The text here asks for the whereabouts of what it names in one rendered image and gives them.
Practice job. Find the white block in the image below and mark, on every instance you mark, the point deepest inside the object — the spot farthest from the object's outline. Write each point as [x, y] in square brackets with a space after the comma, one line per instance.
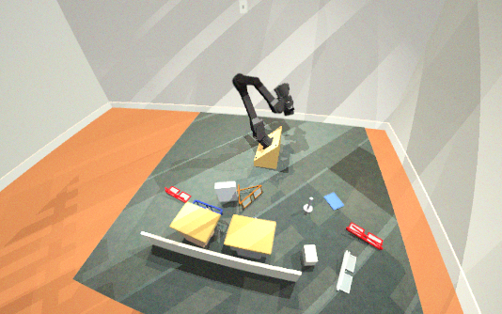
[309, 255]

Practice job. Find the long white flat bar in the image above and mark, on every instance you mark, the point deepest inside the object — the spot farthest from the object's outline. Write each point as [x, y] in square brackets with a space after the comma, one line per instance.
[229, 261]

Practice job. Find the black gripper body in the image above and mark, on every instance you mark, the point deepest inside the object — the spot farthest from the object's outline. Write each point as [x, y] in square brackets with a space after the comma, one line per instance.
[286, 113]

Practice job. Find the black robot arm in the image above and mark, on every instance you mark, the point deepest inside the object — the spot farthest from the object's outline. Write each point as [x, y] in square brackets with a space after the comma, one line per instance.
[276, 105]

